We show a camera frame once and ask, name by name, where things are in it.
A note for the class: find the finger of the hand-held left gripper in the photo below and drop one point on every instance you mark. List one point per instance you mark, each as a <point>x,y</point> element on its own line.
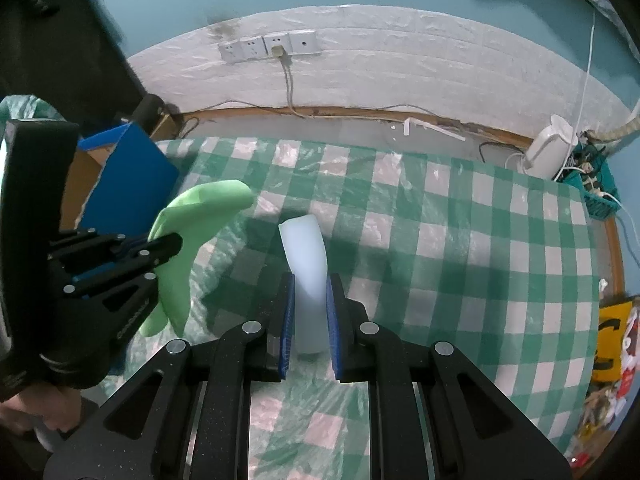
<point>125,295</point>
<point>90,250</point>

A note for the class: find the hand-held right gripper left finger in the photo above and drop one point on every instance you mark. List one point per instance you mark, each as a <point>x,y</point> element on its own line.
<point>287,325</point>

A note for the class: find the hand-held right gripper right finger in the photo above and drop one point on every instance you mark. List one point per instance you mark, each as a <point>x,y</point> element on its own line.
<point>334,330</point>

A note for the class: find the blue cardboard box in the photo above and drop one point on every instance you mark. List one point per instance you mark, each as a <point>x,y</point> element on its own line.
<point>132,175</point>

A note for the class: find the light green cloth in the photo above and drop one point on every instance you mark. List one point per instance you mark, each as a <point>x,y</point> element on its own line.
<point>200,210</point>

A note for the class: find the person's left hand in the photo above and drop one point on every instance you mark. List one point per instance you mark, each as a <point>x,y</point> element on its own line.
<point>45,412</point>

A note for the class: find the green checked cloth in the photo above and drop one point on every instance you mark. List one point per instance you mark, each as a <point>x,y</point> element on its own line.
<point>25,107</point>

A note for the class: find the green checked tablecloth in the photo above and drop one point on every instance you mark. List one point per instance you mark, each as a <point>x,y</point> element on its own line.
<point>450,240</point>

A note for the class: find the white plastic strip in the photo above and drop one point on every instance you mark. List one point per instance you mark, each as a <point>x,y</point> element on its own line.
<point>430,127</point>

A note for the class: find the yellow packet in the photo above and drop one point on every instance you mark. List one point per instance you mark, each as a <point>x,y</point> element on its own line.
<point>612,340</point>

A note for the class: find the white electric kettle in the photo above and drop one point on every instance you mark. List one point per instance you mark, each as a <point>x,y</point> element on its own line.
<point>547,150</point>

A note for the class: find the colourful snack bags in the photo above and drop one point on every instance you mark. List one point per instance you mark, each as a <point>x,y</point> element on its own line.
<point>607,410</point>

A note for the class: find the teal plastic basket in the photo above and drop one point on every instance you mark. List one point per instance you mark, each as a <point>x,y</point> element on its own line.
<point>600,195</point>

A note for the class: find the beige wrapped pipe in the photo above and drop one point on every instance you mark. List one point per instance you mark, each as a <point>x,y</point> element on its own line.
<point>620,131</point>

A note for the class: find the white wall socket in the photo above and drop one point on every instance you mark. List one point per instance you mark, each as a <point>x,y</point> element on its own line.
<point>254,48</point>
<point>231,52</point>
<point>272,41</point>
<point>303,41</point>

